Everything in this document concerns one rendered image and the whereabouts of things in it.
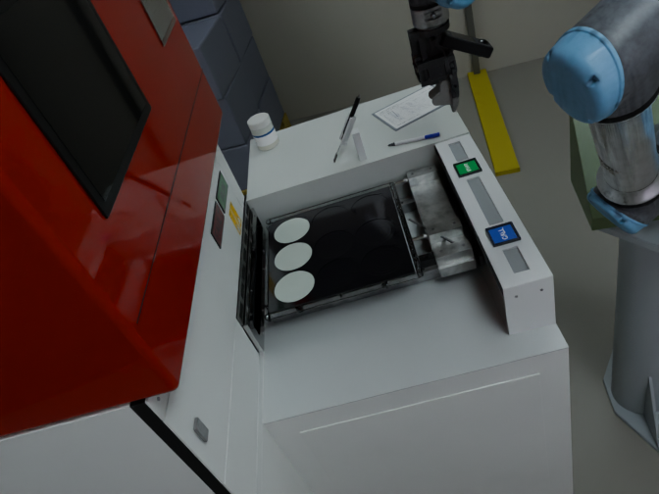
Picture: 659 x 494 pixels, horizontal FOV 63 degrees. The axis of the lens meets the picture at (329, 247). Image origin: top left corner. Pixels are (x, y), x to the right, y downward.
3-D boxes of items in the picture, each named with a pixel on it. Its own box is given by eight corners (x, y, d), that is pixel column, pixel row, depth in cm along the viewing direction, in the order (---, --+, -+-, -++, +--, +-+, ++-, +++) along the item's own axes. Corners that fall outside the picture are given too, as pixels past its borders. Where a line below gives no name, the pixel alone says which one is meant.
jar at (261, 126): (258, 153, 167) (246, 126, 161) (258, 142, 173) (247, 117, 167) (279, 146, 166) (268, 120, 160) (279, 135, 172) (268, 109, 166)
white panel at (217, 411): (247, 526, 96) (129, 406, 71) (257, 240, 159) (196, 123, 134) (264, 522, 96) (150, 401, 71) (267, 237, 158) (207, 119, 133)
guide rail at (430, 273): (274, 322, 132) (269, 315, 130) (274, 317, 133) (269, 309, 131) (476, 267, 125) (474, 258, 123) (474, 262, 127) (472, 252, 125)
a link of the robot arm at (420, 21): (441, -9, 112) (451, 2, 106) (444, 13, 115) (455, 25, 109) (406, 3, 113) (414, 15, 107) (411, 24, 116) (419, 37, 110)
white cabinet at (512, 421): (364, 566, 163) (263, 425, 111) (335, 326, 237) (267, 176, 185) (580, 519, 154) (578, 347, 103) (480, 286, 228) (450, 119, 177)
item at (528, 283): (509, 336, 109) (503, 289, 100) (442, 185, 151) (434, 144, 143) (556, 323, 108) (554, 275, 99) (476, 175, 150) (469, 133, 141)
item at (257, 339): (257, 353, 122) (240, 327, 116) (260, 233, 156) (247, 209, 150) (265, 351, 122) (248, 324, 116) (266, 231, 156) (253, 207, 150)
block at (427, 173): (410, 187, 145) (408, 178, 143) (407, 180, 148) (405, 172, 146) (439, 178, 144) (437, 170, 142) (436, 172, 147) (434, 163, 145)
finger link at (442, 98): (433, 117, 126) (427, 81, 121) (458, 109, 126) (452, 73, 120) (436, 123, 124) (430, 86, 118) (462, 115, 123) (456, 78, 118)
